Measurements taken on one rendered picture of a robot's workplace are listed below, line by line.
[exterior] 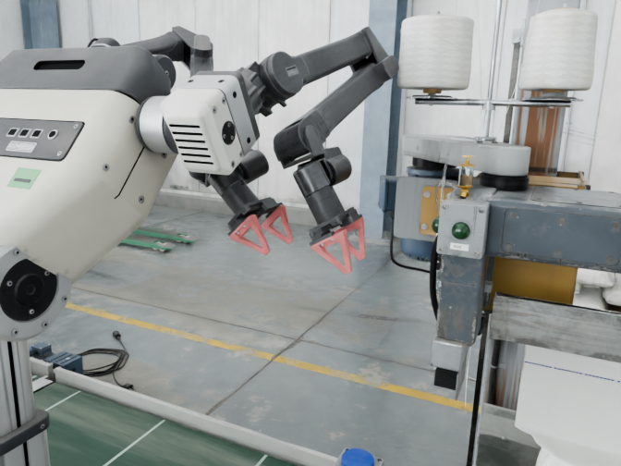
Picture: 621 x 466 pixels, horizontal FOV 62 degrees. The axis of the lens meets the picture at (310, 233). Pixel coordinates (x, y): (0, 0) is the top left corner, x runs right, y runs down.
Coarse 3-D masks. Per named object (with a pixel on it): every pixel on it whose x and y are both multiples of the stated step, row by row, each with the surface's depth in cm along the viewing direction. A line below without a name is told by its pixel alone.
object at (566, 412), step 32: (544, 352) 105; (544, 384) 106; (576, 384) 103; (608, 384) 101; (544, 416) 107; (576, 416) 104; (608, 416) 102; (544, 448) 104; (576, 448) 104; (608, 448) 103
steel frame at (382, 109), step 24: (24, 0) 784; (48, 0) 776; (384, 0) 544; (24, 24) 788; (48, 24) 781; (384, 24) 549; (24, 48) 794; (48, 48) 786; (384, 48) 554; (384, 96) 565; (384, 120) 570; (384, 144) 575; (384, 168) 581; (360, 192) 599; (384, 216) 634; (384, 240) 594
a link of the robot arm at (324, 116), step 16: (384, 64) 114; (352, 80) 109; (368, 80) 113; (336, 96) 103; (352, 96) 107; (368, 96) 113; (320, 112) 96; (336, 112) 101; (288, 128) 93; (320, 128) 95; (288, 144) 92; (304, 144) 90; (288, 160) 95
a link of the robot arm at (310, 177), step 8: (312, 160) 97; (320, 160) 95; (304, 168) 92; (312, 168) 92; (320, 168) 93; (328, 168) 96; (296, 176) 93; (304, 176) 92; (312, 176) 92; (320, 176) 93; (328, 176) 97; (304, 184) 93; (312, 184) 92; (320, 184) 92; (328, 184) 93; (304, 192) 93; (312, 192) 92
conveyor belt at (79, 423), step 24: (48, 408) 189; (72, 408) 190; (96, 408) 190; (120, 408) 191; (48, 432) 175; (72, 432) 176; (96, 432) 176; (120, 432) 177; (144, 432) 177; (168, 432) 177; (192, 432) 178; (72, 456) 164; (96, 456) 164; (120, 456) 164; (144, 456) 165; (168, 456) 165; (192, 456) 165; (216, 456) 166; (240, 456) 166; (264, 456) 166
